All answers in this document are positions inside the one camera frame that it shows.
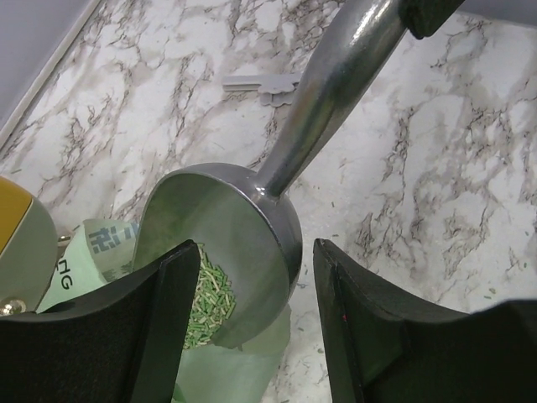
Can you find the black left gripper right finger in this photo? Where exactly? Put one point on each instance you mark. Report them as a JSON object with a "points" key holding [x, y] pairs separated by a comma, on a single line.
{"points": [[384, 344]]}

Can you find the grey plastic bag clip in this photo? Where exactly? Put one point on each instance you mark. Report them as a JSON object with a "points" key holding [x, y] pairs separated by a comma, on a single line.
{"points": [[274, 90]]}

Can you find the cream round drawer cabinet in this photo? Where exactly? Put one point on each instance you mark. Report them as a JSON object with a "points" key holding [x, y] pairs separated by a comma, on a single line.
{"points": [[29, 247]]}

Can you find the green cat litter bag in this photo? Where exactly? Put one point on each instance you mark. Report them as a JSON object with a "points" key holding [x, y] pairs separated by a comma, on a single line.
{"points": [[101, 251]]}

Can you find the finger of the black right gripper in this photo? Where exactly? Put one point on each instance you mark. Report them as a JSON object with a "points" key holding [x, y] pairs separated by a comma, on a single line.
{"points": [[424, 17]]}

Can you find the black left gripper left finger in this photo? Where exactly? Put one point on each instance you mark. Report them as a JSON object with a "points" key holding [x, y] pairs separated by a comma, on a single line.
{"points": [[120, 343]]}

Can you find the green cat litter pellets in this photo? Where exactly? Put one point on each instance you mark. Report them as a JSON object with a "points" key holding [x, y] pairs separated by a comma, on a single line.
{"points": [[214, 303]]}

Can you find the silver metal scoop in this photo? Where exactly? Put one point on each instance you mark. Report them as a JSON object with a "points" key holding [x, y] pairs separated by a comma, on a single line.
{"points": [[243, 218]]}

